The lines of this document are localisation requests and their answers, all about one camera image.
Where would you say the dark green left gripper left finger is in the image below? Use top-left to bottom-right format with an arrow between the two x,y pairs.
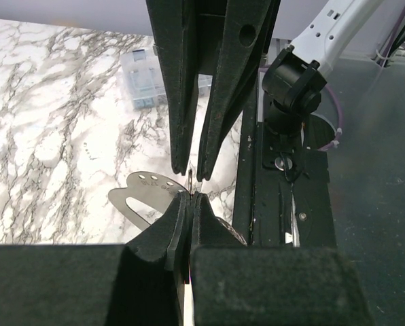
0,192 -> 189,325

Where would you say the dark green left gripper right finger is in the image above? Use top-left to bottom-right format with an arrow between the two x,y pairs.
190,193 -> 371,325

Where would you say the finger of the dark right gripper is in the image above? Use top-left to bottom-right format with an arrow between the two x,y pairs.
146,0 -> 198,175
197,1 -> 280,181

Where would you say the clear plastic key organizer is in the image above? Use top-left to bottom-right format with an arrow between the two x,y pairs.
107,169 -> 200,238

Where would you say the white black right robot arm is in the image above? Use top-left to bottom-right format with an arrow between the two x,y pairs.
146,1 -> 380,180

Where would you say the clear plastic storage box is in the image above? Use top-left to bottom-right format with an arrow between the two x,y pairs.
120,49 -> 213,110

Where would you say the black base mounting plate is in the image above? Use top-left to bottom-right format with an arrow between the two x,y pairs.
231,74 -> 338,249

